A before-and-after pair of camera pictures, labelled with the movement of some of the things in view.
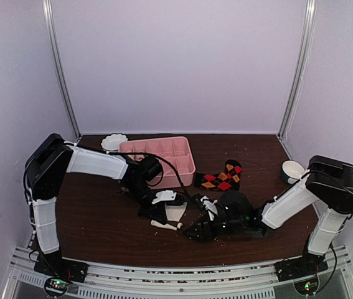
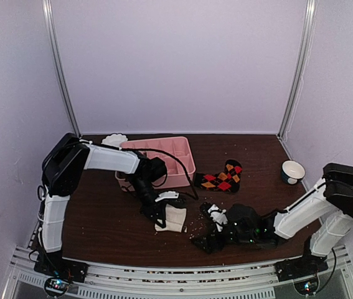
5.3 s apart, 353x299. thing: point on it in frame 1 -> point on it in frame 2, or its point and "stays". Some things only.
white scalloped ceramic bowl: [111, 143] stays
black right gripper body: [234, 225] -> [247, 238]
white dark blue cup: [291, 171] stays
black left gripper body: [137, 190] stays
